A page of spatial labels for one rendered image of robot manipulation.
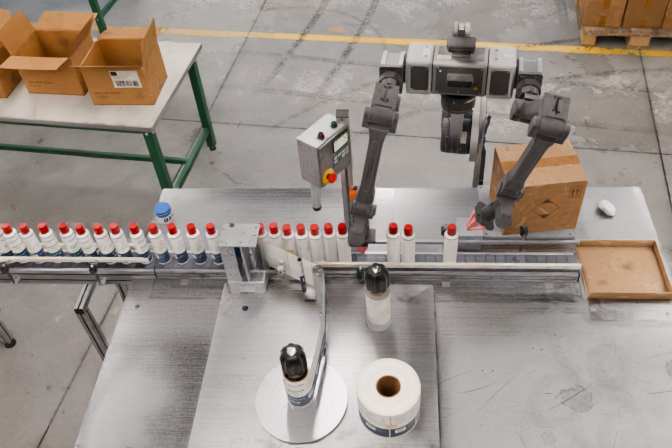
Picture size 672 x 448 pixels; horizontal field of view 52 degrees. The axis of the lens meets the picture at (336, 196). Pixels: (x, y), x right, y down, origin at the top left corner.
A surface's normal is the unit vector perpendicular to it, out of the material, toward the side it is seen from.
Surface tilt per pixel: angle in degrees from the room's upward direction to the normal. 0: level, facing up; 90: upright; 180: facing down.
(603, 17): 92
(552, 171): 0
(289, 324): 0
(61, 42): 89
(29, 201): 0
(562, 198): 90
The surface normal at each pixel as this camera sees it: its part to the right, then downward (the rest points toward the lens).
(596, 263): -0.07, -0.71
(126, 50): -0.11, 0.69
